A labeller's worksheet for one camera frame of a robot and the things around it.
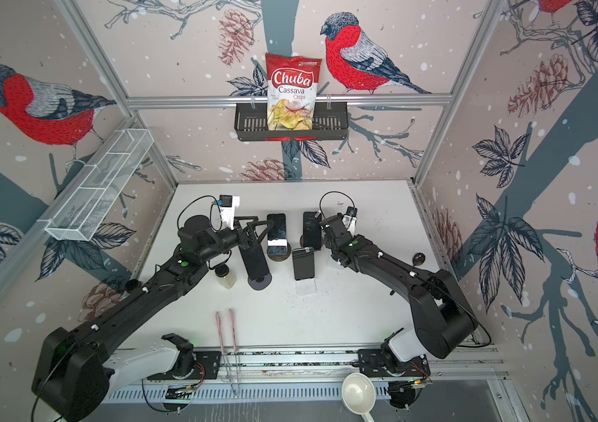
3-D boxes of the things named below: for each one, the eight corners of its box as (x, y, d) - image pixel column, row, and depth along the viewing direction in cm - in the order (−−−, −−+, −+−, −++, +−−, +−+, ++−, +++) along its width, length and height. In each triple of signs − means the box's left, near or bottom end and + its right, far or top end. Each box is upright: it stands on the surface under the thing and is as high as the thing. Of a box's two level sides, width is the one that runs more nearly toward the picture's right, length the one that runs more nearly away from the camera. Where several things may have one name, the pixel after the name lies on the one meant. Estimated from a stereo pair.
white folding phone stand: (295, 294, 89) (295, 291, 87) (296, 282, 92) (296, 279, 90) (316, 294, 89) (316, 291, 87) (315, 282, 92) (315, 279, 90)
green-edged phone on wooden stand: (268, 261, 97) (264, 242, 87) (271, 234, 105) (268, 214, 95) (286, 261, 97) (284, 242, 87) (288, 234, 105) (286, 214, 95)
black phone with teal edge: (295, 283, 91) (293, 261, 79) (294, 271, 94) (292, 248, 82) (314, 281, 92) (315, 258, 79) (312, 269, 95) (313, 245, 82)
